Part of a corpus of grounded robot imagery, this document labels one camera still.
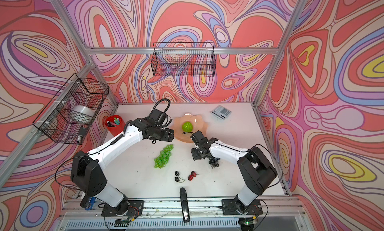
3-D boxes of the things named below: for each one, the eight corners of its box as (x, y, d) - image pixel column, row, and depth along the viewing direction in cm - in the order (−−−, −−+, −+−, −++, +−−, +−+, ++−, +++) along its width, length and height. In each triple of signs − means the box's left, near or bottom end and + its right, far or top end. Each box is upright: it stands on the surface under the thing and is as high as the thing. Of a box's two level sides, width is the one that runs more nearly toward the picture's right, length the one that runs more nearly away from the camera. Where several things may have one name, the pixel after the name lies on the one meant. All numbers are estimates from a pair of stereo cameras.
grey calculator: (210, 113, 116) (211, 110, 114) (218, 106, 120) (218, 103, 118) (224, 121, 110) (224, 118, 108) (231, 113, 115) (231, 111, 113)
